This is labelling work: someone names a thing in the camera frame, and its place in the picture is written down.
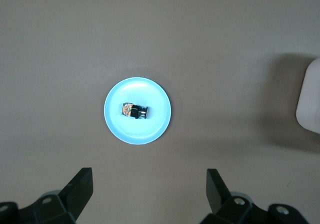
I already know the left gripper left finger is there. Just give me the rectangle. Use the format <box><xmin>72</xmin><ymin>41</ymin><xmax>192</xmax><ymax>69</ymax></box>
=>
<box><xmin>0</xmin><ymin>167</ymin><xmax>94</xmax><ymax>224</ymax></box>

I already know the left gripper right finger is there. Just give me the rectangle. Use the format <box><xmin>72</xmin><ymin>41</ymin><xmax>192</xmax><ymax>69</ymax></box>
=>
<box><xmin>199</xmin><ymin>168</ymin><xmax>309</xmax><ymax>224</ymax></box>

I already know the white lidded storage box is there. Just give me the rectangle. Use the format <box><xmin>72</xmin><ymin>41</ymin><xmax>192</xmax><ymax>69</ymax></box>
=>
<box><xmin>295</xmin><ymin>57</ymin><xmax>320</xmax><ymax>134</ymax></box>

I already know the light blue round plate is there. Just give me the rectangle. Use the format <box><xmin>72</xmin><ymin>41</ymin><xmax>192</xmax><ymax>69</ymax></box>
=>
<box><xmin>103</xmin><ymin>77</ymin><xmax>173</xmax><ymax>145</ymax></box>

